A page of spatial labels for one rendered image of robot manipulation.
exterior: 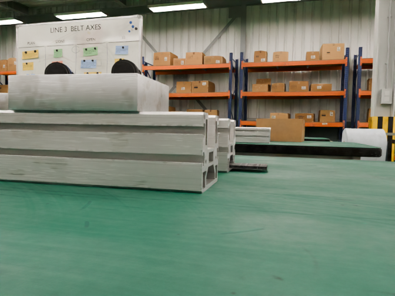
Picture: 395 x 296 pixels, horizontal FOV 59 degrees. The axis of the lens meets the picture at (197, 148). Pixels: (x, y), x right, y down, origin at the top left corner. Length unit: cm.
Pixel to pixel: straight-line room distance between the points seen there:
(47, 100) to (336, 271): 34
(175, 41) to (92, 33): 815
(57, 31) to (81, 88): 375
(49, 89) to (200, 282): 32
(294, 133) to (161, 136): 202
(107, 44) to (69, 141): 338
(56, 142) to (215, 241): 26
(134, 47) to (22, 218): 339
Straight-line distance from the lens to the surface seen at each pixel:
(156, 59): 1100
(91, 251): 21
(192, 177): 37
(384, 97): 607
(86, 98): 41
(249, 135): 195
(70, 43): 403
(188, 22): 1193
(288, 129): 237
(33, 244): 23
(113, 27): 379
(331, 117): 992
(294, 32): 1124
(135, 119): 38
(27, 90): 45
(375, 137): 397
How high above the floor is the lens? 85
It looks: 3 degrees down
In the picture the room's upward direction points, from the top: 1 degrees clockwise
